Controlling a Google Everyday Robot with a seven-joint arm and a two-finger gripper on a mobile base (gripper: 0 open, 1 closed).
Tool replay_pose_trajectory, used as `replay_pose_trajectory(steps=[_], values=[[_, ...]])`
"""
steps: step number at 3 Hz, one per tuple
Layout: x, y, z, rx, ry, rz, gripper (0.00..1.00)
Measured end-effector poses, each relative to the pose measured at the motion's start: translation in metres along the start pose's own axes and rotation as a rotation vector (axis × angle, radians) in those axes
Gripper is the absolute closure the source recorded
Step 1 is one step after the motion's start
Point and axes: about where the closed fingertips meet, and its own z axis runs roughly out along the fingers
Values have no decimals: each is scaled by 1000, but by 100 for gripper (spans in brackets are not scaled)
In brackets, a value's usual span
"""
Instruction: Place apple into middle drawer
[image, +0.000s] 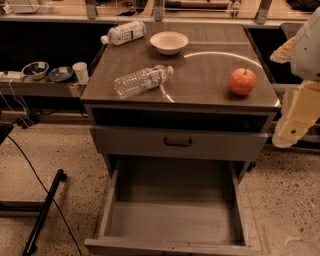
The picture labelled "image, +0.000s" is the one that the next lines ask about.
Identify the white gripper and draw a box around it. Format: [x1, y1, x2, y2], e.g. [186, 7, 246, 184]
[270, 7, 320, 148]

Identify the red apple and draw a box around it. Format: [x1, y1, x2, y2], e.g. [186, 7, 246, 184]
[228, 68, 257, 96]

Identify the grey drawer cabinet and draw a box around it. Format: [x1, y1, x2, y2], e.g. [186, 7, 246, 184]
[81, 22, 280, 176]

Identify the open lower grey drawer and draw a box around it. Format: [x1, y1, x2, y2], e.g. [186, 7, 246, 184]
[84, 158, 269, 256]

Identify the clear plastic water bottle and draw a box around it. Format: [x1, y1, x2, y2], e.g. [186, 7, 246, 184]
[114, 65, 174, 99]

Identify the white labelled bottle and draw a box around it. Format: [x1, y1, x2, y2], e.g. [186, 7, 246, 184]
[101, 21, 146, 46]

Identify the white paper cup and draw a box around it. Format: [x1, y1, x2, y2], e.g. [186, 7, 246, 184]
[72, 62, 89, 83]

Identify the dark blue bowl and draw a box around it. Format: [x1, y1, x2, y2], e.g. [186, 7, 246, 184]
[48, 66, 74, 82]

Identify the white rimmed dark bowl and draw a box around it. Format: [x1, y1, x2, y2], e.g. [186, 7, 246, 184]
[22, 61, 49, 80]

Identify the white power strip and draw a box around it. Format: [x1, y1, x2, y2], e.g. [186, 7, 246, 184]
[0, 71, 24, 81]

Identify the black floor stand bar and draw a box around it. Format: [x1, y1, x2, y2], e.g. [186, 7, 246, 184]
[22, 169, 67, 256]

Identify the closed upper drawer with handle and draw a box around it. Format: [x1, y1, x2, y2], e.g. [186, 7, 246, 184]
[90, 125, 267, 161]

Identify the black floor cable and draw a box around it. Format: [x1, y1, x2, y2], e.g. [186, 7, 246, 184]
[5, 134, 83, 256]

